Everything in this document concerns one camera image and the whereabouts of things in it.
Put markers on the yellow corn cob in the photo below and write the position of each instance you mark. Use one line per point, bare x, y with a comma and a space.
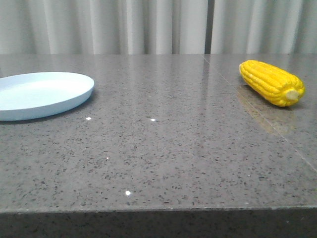
276, 85

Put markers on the light blue round plate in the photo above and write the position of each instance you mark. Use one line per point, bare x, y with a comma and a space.
42, 94

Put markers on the white curtain right panel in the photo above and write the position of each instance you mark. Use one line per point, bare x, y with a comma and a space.
264, 26

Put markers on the white curtain panel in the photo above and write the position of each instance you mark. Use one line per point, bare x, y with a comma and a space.
264, 26
132, 27

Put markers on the white curtain left panel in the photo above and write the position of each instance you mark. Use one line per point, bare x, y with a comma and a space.
132, 27

